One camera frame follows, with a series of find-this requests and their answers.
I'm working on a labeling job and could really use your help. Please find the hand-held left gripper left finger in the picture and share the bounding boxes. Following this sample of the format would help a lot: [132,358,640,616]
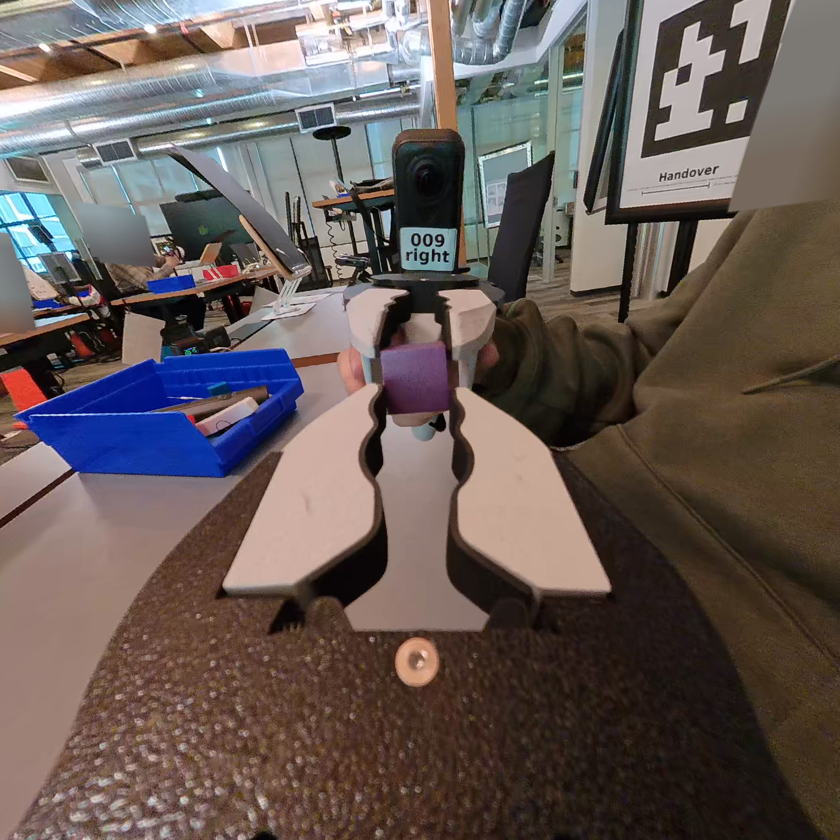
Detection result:
[222,383,388,608]

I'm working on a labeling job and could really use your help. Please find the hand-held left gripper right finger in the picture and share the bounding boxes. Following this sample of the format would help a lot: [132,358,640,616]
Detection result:
[448,387,614,608]

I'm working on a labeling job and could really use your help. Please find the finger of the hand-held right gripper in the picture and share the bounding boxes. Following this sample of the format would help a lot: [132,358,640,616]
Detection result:
[346,289,409,385]
[435,289,497,390]

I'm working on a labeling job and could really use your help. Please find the purple cube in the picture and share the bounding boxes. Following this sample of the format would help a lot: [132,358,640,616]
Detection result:
[381,344,451,416]

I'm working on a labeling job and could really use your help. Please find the person's right forearm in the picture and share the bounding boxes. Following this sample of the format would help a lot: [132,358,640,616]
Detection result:
[472,298,664,451]

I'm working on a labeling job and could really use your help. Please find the person's right hand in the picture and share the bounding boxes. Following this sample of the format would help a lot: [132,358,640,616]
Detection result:
[337,328,501,396]

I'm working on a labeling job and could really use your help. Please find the wooden standing desk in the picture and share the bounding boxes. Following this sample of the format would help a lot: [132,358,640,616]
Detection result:
[311,185,399,274]

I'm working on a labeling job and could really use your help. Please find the white paper sheet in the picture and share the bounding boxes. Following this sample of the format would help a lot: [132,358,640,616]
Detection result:
[260,293,333,322]

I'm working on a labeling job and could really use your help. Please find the clear laptop stand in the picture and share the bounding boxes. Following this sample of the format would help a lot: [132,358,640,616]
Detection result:
[270,268,311,317]

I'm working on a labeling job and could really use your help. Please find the black office chair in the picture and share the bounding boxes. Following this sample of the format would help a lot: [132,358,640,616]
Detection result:
[488,152,557,305]

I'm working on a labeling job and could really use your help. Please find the black floor lamp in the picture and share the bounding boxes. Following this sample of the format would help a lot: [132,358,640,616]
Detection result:
[311,125,354,193]

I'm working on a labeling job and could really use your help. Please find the small white box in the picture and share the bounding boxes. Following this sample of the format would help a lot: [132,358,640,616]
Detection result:
[195,396,259,438]

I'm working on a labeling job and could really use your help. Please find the black device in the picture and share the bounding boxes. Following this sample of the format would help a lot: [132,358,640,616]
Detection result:
[160,324,232,360]

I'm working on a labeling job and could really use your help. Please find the tilted open laptop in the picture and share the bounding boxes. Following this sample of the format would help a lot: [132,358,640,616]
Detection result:
[167,145,313,278]

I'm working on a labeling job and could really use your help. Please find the blue plastic bin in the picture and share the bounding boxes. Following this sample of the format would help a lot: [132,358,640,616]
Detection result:
[14,348,305,479]

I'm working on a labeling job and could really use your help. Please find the person's olive hoodie torso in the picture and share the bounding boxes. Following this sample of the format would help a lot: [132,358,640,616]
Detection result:
[556,197,840,840]

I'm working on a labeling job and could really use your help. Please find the dark computer monitor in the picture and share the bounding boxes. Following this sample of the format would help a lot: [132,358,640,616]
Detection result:
[159,191,254,265]

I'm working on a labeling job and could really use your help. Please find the black easel stand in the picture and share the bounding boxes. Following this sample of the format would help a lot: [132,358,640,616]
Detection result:
[583,29,700,324]

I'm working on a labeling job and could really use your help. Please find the framed tag sign board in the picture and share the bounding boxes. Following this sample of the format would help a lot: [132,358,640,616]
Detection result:
[604,0,792,226]

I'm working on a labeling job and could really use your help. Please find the orange box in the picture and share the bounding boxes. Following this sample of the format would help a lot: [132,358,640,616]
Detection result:
[0,366,49,413]

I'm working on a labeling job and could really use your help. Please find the framed wall board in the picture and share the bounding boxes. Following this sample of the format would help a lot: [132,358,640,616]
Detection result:
[477,140,533,229]

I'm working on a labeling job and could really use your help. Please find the wooden post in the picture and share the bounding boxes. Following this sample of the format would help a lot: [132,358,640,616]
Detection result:
[425,0,469,266]

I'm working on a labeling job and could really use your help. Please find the silver air duct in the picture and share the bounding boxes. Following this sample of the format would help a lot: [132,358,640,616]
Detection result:
[0,39,422,157]

